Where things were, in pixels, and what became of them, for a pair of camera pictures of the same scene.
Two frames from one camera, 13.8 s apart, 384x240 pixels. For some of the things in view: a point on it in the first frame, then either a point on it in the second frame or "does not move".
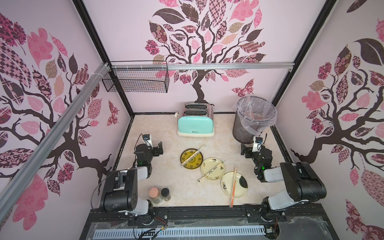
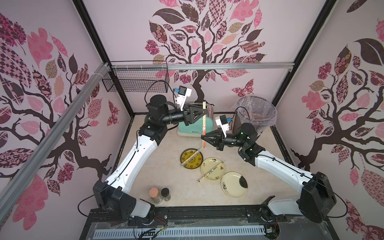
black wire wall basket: (147, 81) does not move
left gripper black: (157, 151) -> (188, 114)
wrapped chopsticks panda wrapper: (211, 171) does not move
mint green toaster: (195, 119) does not move
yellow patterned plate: (195, 162) does not move
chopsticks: (231, 201) -> (204, 122)
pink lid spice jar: (154, 194) does not move
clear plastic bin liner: (257, 114) does not move
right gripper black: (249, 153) -> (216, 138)
